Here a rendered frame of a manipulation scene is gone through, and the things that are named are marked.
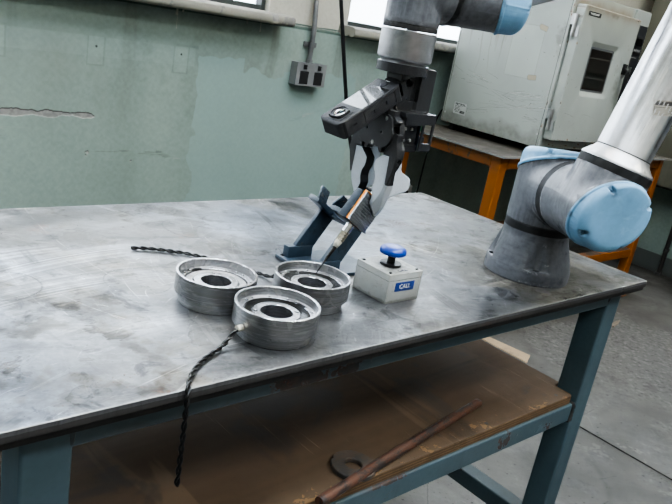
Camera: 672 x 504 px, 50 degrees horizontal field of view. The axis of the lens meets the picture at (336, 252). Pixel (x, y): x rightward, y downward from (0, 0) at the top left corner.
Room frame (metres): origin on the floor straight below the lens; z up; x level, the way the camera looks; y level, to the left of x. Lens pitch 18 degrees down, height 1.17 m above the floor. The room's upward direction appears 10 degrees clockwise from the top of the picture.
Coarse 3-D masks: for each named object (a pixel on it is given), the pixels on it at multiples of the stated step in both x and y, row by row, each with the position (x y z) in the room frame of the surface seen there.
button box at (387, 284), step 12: (360, 264) 1.01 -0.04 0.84; (372, 264) 1.00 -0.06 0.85; (384, 264) 1.00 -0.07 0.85; (396, 264) 1.01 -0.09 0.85; (408, 264) 1.03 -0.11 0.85; (360, 276) 1.01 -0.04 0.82; (372, 276) 0.99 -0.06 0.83; (384, 276) 0.97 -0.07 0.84; (396, 276) 0.97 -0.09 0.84; (408, 276) 0.99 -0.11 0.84; (420, 276) 1.01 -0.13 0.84; (360, 288) 1.00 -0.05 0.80; (372, 288) 0.99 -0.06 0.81; (384, 288) 0.97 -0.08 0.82; (396, 288) 0.98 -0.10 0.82; (408, 288) 1.00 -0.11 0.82; (384, 300) 0.97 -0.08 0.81; (396, 300) 0.98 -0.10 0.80
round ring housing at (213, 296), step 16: (176, 272) 0.84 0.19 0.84; (208, 272) 0.89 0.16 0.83; (240, 272) 0.91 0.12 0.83; (176, 288) 0.84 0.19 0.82; (192, 288) 0.82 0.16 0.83; (208, 288) 0.81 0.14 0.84; (224, 288) 0.82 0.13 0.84; (240, 288) 0.83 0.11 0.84; (192, 304) 0.82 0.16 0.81; (208, 304) 0.81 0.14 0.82; (224, 304) 0.82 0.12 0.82
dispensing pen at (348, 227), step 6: (354, 192) 1.00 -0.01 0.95; (360, 192) 0.99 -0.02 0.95; (354, 198) 0.99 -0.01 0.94; (348, 204) 0.99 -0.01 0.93; (354, 204) 0.98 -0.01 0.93; (342, 210) 0.99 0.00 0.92; (348, 210) 0.98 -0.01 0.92; (342, 216) 0.98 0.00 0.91; (348, 222) 0.99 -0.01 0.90; (342, 228) 0.98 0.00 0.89; (348, 228) 0.98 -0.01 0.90; (354, 228) 1.01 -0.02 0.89; (342, 234) 0.98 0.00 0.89; (348, 234) 0.98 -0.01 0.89; (336, 240) 0.97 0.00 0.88; (342, 240) 0.98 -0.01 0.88; (336, 246) 0.97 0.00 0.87; (330, 252) 0.97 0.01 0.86; (318, 270) 0.96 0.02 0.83
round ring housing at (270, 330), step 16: (256, 288) 0.84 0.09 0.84; (272, 288) 0.85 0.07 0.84; (288, 288) 0.85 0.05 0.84; (240, 304) 0.80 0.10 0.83; (256, 304) 0.81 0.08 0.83; (272, 304) 0.82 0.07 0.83; (304, 304) 0.84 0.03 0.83; (240, 320) 0.77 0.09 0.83; (256, 320) 0.75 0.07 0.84; (272, 320) 0.75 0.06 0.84; (288, 320) 0.76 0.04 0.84; (304, 320) 0.76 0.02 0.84; (240, 336) 0.77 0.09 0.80; (256, 336) 0.75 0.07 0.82; (272, 336) 0.75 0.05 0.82; (288, 336) 0.75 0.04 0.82; (304, 336) 0.77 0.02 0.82
